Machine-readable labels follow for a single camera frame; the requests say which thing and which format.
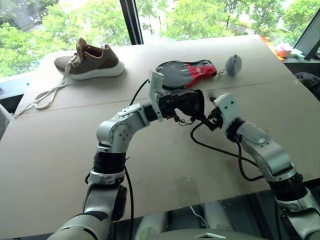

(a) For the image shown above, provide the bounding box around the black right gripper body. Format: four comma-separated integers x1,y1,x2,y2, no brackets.
206,107,225,132

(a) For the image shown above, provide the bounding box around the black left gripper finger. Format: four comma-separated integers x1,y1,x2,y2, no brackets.
174,89,199,100
173,106,193,123

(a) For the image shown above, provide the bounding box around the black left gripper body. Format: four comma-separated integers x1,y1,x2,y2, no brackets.
156,90,177,121

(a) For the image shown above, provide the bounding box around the black drawstring pouch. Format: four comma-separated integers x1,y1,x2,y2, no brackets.
173,88,206,126

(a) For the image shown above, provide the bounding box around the black grey red paddle case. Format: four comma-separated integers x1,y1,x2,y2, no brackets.
155,59,218,91

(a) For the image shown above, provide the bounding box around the brown sneaker with white laces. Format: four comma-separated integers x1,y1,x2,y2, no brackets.
13,37,126,119

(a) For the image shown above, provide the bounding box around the colourful small items pile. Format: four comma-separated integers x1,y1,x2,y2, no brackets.
273,41,306,60

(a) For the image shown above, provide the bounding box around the black bag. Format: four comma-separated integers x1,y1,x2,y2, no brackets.
294,71,320,101

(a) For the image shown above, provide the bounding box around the grey rounded robot torso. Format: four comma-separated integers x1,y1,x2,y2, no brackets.
147,228,253,240

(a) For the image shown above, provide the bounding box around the white chair part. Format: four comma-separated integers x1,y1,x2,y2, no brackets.
0,103,13,124

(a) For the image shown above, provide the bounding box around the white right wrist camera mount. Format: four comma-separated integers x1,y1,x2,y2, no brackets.
213,93,240,136

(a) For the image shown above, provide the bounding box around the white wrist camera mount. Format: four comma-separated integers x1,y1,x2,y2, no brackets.
148,70,165,122
213,93,240,136

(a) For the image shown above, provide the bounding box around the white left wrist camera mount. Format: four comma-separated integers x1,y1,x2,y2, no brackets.
148,70,165,122

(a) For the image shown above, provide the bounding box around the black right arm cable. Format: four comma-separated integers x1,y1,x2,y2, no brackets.
190,123,266,182

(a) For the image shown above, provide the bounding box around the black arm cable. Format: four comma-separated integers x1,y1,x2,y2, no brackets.
190,123,266,182
123,79,151,240

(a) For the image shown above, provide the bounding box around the grey plush ball keychain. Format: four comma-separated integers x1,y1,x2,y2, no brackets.
216,54,243,77

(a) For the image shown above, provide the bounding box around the dark window frame post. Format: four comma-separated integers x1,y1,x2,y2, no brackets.
119,0,144,46

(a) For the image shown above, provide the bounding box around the white cable under table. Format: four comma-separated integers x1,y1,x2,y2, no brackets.
188,205,210,227

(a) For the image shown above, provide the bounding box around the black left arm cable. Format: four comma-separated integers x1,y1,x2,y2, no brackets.
123,79,151,240

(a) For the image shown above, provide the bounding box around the dark slanted window frame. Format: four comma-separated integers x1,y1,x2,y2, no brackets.
292,14,320,61

